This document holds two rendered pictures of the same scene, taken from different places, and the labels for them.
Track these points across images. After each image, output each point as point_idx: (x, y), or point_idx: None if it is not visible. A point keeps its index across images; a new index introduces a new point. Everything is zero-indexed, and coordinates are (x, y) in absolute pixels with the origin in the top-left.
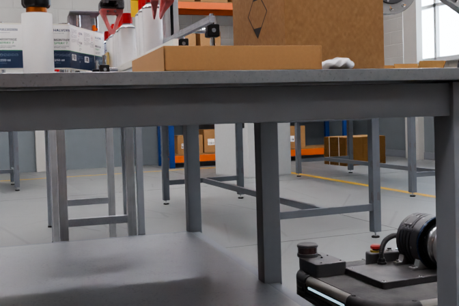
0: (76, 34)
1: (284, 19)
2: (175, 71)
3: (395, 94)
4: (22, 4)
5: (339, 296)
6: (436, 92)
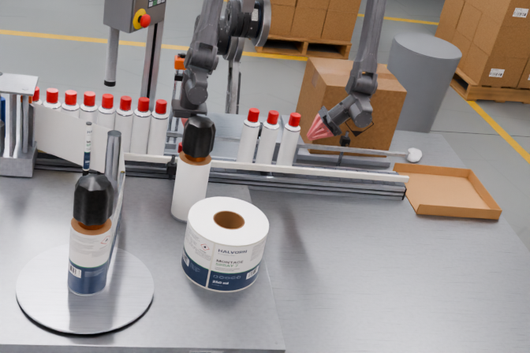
0: (98, 133)
1: (393, 133)
2: (504, 218)
3: None
4: (197, 155)
5: None
6: None
